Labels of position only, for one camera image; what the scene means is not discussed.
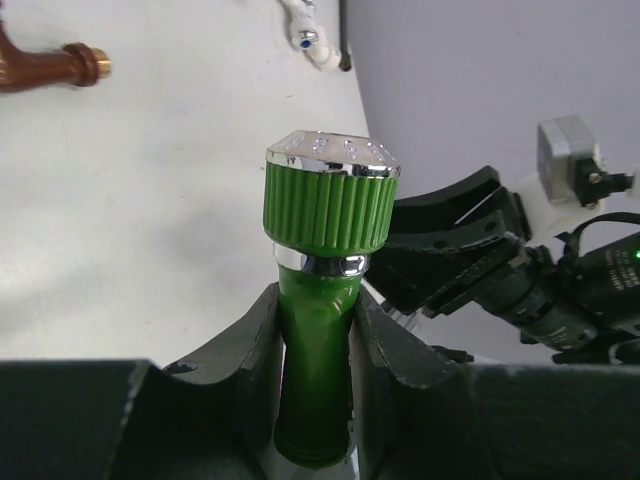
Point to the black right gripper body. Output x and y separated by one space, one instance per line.
458 291

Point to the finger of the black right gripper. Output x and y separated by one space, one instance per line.
412 267
482 188

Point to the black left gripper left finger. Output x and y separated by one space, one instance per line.
209 415

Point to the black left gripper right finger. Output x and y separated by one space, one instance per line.
419 415

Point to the green plastic faucet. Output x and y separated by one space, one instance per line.
328 203

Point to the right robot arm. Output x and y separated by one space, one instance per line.
583 306

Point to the white faucet with blue cap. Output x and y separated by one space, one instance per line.
309 37

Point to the brown plastic faucet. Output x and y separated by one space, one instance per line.
75 64

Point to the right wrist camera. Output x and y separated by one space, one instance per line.
570 182

